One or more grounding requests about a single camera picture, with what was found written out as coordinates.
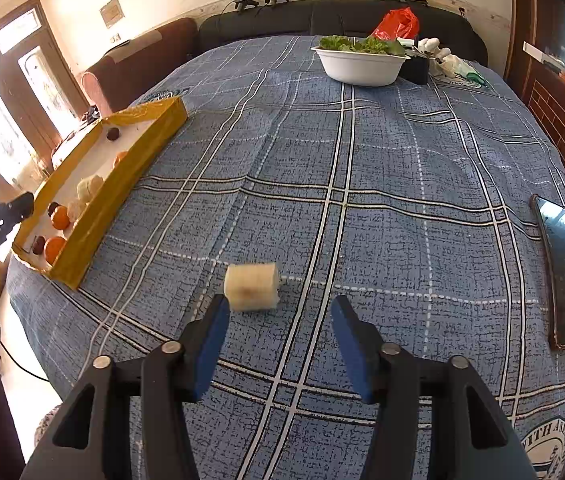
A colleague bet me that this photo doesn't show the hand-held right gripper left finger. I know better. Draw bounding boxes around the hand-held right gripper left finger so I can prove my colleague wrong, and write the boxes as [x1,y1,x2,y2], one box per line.
[26,293,232,480]

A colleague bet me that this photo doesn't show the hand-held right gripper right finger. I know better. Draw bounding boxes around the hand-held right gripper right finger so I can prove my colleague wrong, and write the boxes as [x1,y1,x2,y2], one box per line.
[330,295,538,480]

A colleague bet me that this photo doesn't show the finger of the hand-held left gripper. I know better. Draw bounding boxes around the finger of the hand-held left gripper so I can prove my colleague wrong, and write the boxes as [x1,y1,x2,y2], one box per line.
[5,192,34,223]

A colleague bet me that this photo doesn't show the orange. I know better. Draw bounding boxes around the orange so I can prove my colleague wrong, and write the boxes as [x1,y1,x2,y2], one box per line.
[43,236,67,266]
[51,205,72,231]

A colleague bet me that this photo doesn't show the yellow cardboard box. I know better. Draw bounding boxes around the yellow cardboard box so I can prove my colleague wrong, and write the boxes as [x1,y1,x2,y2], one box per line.
[11,96,188,292]

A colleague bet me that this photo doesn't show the wooden glass door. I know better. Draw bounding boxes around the wooden glass door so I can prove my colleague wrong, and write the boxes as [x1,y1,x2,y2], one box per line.
[0,0,90,196]

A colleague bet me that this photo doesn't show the blue plaid tablecloth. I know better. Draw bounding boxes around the blue plaid tablecloth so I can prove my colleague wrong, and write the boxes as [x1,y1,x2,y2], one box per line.
[6,35,565,480]

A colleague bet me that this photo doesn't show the brown armchair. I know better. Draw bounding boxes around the brown armchair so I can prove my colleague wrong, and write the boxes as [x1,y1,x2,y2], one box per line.
[81,17,198,116]

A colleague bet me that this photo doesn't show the black smartphone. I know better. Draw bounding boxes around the black smartphone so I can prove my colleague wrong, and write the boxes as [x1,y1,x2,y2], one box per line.
[530,194,565,352]

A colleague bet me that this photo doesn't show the white bowl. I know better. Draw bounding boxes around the white bowl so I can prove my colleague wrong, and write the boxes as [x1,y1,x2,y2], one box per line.
[311,46,412,87]

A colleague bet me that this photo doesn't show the black cup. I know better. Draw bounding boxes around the black cup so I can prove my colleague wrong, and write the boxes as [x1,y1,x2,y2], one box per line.
[400,55,431,86]

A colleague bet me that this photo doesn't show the green leafy vegetables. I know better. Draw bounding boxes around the green leafy vegetables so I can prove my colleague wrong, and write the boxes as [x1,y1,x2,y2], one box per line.
[319,35,407,57]

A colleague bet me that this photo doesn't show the black sofa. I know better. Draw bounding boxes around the black sofa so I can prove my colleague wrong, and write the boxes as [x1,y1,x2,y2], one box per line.
[197,0,488,68]

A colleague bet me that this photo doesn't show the brown wooden cabinet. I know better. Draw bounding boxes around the brown wooden cabinet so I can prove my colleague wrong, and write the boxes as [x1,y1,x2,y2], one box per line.
[507,0,565,221]

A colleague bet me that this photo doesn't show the red plastic bag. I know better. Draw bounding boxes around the red plastic bag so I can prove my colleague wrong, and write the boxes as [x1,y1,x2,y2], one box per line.
[371,7,421,41]

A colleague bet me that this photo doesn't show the white flat box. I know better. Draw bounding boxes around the white flat box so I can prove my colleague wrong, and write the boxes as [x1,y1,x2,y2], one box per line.
[523,41,563,68]

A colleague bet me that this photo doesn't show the black cable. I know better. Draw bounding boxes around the black cable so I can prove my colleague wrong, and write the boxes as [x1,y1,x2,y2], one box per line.
[0,340,50,383]

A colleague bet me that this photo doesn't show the wall plaque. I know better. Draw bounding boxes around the wall plaque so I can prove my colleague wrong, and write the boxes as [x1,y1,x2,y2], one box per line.
[100,0,126,28]

